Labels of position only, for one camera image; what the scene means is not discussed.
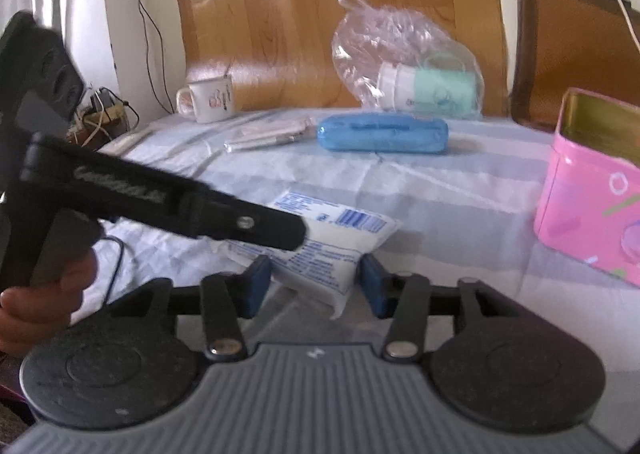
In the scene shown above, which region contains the white blue wipes pack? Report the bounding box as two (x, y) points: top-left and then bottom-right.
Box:
(213, 190), (401, 320)

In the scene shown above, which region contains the mint green cup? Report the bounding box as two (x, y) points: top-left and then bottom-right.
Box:
(375, 54), (480, 118)

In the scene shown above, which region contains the clear plastic bag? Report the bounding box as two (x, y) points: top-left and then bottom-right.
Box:
(332, 0), (485, 119)

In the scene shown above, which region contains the white card holder with lanyard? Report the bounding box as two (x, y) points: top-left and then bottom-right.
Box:
(224, 117), (316, 153)

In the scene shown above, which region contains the cluttered side shelf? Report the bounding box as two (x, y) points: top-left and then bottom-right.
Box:
(65, 87), (140, 151)

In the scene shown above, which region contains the left hand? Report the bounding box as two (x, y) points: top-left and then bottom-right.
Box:
(1, 249), (98, 358)

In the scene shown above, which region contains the pink tin box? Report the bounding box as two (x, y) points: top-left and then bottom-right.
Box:
(534, 89), (639, 286)

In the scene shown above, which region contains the white enamel mug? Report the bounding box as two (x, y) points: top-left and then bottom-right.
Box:
(176, 75), (235, 124)

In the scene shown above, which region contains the blue tissue pack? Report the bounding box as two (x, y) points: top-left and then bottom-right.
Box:
(317, 113), (449, 154)

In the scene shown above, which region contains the black wall cable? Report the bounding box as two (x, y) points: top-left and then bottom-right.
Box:
(117, 0), (177, 115)

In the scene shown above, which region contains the brown chair back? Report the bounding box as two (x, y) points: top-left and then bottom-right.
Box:
(510, 0), (639, 132)

